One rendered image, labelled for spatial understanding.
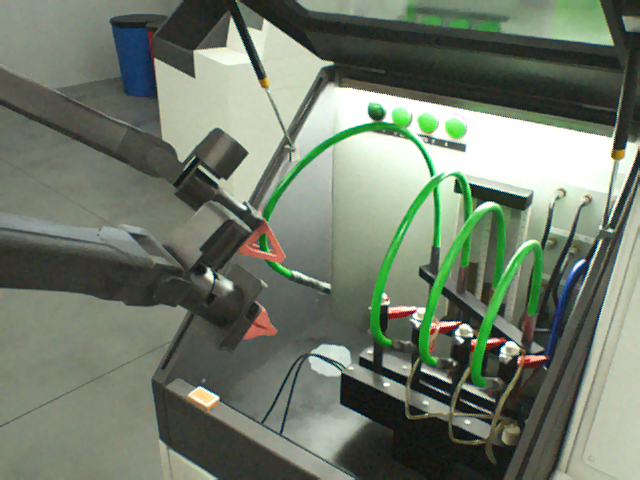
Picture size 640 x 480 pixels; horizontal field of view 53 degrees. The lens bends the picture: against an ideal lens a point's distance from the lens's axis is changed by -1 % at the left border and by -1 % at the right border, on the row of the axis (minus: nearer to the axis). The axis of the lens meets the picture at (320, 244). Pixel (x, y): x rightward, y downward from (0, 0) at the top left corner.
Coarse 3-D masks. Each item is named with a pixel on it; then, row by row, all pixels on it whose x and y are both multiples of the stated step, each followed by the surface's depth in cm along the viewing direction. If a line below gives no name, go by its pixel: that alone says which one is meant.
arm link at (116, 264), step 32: (0, 224) 51; (32, 224) 54; (64, 224) 59; (0, 256) 50; (32, 256) 53; (64, 256) 56; (96, 256) 59; (128, 256) 62; (160, 256) 67; (32, 288) 55; (64, 288) 58; (96, 288) 61; (128, 288) 64
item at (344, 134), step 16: (352, 128) 105; (368, 128) 106; (384, 128) 108; (400, 128) 110; (320, 144) 104; (416, 144) 113; (304, 160) 103; (432, 160) 117; (288, 176) 102; (432, 176) 118; (432, 192) 121; (272, 208) 103; (432, 240) 127; (288, 272) 110
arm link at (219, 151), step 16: (208, 144) 99; (224, 144) 99; (240, 144) 100; (160, 160) 96; (176, 160) 97; (208, 160) 99; (224, 160) 99; (240, 160) 101; (176, 176) 97; (224, 176) 100
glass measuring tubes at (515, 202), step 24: (456, 192) 125; (480, 192) 121; (504, 192) 118; (528, 192) 118; (456, 216) 130; (504, 216) 123; (528, 216) 121; (480, 240) 127; (456, 264) 132; (480, 264) 131; (504, 264) 125; (480, 288) 133; (504, 312) 130
